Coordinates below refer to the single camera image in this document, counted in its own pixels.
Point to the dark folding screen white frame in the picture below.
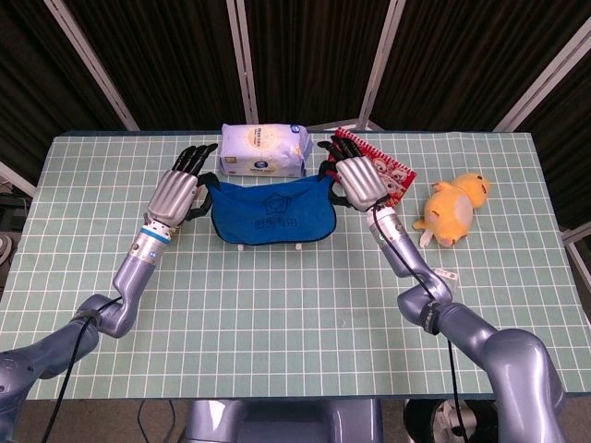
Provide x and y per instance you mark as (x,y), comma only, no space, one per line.
(184,55)

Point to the red 2026 desk calendar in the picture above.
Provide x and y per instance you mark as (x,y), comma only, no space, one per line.
(397,177)

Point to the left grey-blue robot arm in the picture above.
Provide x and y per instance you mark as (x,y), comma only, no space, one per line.
(134,272)

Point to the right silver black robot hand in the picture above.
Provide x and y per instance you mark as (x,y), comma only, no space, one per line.
(362,182)

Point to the blue kitchen towel black trim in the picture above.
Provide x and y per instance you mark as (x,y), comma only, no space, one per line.
(268,207)

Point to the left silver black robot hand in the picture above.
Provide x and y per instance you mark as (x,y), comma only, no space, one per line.
(173,194)

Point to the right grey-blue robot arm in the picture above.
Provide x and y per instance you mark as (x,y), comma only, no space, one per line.
(415,267)

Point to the lavender tissue pack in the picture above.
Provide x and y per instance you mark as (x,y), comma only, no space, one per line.
(258,147)

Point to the green grid cutting mat table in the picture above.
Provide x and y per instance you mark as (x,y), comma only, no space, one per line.
(277,323)

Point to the small clear white container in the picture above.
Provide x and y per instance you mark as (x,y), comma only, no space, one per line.
(450,276)

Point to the black round bin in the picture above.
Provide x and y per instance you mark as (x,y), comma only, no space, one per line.
(420,415)

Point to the yellow plush toy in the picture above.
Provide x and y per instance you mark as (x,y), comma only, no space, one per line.
(452,207)

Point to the grey-blue robot torso base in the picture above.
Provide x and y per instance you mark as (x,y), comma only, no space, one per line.
(277,420)

